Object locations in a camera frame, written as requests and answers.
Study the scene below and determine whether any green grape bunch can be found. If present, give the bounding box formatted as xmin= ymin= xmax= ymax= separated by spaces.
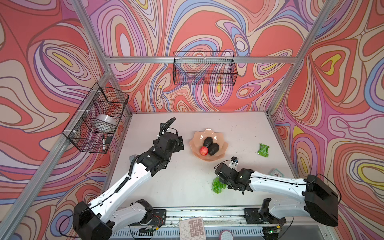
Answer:
xmin=212 ymin=177 xmax=227 ymax=194

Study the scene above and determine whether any dark avocado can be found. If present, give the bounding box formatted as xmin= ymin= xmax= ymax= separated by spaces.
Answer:
xmin=208 ymin=143 xmax=220 ymax=156
xmin=203 ymin=137 xmax=214 ymax=148

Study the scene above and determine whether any red peach fruit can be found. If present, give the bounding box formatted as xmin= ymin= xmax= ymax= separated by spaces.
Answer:
xmin=200 ymin=146 xmax=209 ymax=156

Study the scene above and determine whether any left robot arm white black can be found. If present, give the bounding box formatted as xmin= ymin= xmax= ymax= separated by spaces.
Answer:
xmin=73 ymin=118 xmax=184 ymax=240

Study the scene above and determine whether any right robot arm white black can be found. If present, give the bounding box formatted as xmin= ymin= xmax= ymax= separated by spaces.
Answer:
xmin=214 ymin=162 xmax=340 ymax=227

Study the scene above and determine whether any pink faceted fruit bowl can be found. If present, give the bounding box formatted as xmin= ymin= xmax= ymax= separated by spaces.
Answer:
xmin=189 ymin=129 xmax=229 ymax=162

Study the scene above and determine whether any grey blue phone case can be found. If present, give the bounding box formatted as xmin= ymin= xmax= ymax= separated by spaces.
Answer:
xmin=129 ymin=155 xmax=137 ymax=162

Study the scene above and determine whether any small teal alarm clock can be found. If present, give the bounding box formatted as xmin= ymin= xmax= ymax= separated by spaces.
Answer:
xmin=269 ymin=168 xmax=284 ymax=178

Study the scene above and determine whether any green snack packet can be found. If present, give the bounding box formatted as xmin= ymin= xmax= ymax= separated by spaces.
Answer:
xmin=257 ymin=143 xmax=270 ymax=158

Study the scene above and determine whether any pink round button device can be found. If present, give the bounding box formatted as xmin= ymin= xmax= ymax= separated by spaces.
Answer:
xmin=219 ymin=230 xmax=234 ymax=240

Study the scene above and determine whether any silver tape roll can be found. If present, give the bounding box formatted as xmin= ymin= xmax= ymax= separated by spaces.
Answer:
xmin=96 ymin=114 xmax=118 ymax=126

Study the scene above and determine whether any pink white calculator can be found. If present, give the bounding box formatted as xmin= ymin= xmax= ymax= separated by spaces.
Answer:
xmin=179 ymin=217 xmax=207 ymax=240

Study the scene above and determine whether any green circuit board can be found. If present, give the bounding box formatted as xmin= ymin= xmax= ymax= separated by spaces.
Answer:
xmin=139 ymin=228 xmax=158 ymax=237

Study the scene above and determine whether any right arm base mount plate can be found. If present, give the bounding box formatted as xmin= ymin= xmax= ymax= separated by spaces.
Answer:
xmin=244 ymin=208 xmax=287 ymax=225

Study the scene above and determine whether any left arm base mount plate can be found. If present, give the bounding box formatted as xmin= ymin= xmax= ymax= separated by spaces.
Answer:
xmin=145 ymin=209 xmax=167 ymax=228

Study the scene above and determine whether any black wire basket left wall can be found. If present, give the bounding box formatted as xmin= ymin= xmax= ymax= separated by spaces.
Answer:
xmin=63 ymin=83 xmax=129 ymax=154

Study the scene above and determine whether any black wire basket wall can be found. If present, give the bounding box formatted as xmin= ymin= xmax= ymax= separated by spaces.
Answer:
xmin=173 ymin=51 xmax=238 ymax=86
xmin=63 ymin=83 xmax=129 ymax=154

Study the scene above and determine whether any black wire basket back wall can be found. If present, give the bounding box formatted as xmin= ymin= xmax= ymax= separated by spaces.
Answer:
xmin=173 ymin=51 xmax=238 ymax=86

